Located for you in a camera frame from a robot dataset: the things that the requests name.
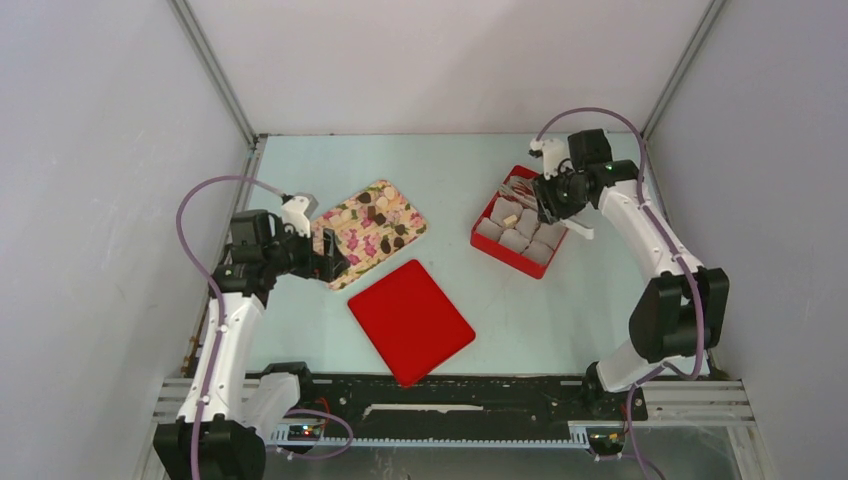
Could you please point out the floral pattern tray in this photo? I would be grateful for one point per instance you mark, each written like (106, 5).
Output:
(379, 211)

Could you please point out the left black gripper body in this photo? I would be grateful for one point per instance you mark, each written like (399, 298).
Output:
(293, 254)

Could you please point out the white handled metal tongs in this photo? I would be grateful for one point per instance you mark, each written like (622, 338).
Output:
(520, 189)

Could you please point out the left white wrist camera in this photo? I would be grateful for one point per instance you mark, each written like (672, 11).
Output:
(296, 211)

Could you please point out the red box lid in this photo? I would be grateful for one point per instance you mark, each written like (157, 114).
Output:
(411, 322)

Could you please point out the red chocolate box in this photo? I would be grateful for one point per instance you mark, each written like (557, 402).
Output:
(512, 234)

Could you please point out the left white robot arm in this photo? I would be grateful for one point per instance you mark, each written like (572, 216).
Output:
(217, 433)

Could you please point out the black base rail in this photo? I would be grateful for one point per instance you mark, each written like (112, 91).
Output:
(465, 409)

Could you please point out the dark chocolate piece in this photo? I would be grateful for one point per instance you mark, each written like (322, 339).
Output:
(385, 246)

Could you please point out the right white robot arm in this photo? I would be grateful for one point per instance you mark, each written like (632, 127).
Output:
(680, 312)

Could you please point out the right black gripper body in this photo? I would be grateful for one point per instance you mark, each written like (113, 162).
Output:
(558, 196)

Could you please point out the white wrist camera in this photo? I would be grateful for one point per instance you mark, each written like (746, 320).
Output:
(296, 211)
(554, 154)

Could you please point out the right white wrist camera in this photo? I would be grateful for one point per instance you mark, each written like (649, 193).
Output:
(554, 154)

